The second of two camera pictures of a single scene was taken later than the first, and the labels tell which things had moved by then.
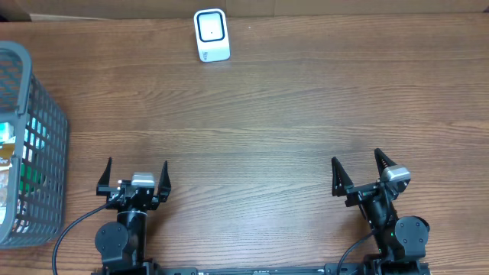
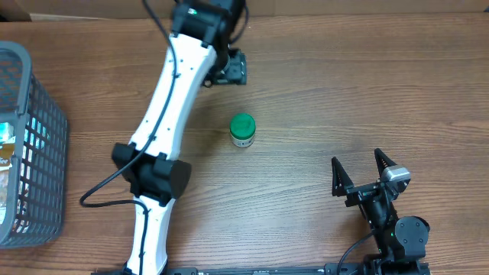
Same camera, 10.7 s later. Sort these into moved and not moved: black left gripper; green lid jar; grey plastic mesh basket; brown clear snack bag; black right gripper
Moved: green lid jar; black left gripper
Not moved: black right gripper; brown clear snack bag; grey plastic mesh basket
